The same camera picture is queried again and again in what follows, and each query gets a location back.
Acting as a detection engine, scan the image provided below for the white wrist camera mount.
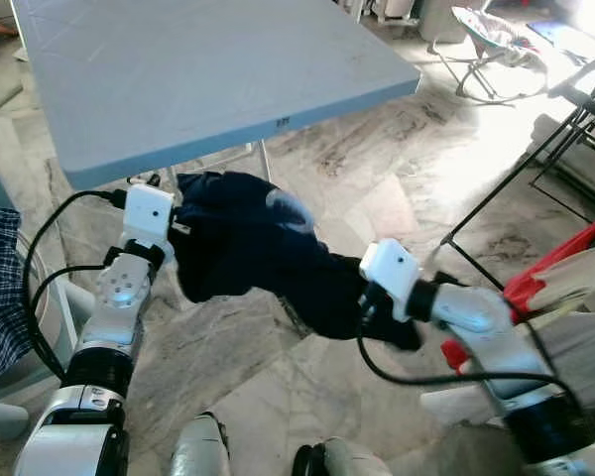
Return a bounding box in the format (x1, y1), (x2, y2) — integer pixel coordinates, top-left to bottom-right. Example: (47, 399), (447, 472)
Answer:
(122, 183), (177, 244)
(360, 238), (422, 323)

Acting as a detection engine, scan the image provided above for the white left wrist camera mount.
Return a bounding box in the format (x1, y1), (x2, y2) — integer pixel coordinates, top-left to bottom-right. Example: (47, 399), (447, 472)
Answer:
(122, 183), (177, 244)

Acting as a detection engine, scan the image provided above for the blue floor mat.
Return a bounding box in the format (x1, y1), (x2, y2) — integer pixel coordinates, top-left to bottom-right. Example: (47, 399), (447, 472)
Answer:
(529, 20), (595, 62)

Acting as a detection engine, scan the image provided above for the light blue plastic chair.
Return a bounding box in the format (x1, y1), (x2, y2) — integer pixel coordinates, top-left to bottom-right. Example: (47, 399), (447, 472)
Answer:
(0, 164), (95, 437)

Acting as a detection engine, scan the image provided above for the grey folding table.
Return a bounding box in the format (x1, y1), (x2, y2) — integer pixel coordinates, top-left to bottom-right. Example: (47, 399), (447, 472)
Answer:
(10, 0), (422, 191)

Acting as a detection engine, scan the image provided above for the silver right robot leg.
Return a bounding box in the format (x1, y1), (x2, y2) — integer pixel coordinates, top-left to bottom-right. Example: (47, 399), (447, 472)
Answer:
(293, 436), (393, 476)

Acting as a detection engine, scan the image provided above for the white garment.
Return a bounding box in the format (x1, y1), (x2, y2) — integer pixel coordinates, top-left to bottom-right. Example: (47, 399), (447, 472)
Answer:
(421, 238), (595, 427)

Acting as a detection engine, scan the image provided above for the black metal drying rack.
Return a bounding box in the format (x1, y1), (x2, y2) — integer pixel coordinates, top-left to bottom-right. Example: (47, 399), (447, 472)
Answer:
(439, 45), (595, 291)

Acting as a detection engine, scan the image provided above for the silver robot leg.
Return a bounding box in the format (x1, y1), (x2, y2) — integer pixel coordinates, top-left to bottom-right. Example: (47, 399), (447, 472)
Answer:
(169, 412), (231, 476)
(293, 436), (393, 476)

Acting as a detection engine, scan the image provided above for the red garment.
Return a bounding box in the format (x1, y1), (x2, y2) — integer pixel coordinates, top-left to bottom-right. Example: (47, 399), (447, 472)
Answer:
(441, 210), (595, 373)

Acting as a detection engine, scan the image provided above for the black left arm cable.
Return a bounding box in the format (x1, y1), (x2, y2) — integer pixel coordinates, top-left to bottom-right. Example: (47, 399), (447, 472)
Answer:
(22, 188), (130, 383)

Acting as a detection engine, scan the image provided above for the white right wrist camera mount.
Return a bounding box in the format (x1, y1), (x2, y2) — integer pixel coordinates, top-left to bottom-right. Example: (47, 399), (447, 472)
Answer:
(360, 238), (422, 323)

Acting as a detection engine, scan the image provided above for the navy blue garment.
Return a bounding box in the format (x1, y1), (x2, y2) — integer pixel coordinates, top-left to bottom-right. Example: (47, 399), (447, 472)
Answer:
(169, 171), (422, 350)

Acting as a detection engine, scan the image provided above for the blue checked shirt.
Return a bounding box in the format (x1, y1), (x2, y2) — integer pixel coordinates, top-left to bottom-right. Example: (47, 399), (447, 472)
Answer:
(0, 206), (31, 386)

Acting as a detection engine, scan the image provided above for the silver left robot leg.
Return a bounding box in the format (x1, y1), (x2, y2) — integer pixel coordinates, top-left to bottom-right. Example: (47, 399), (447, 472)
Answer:
(169, 412), (231, 476)

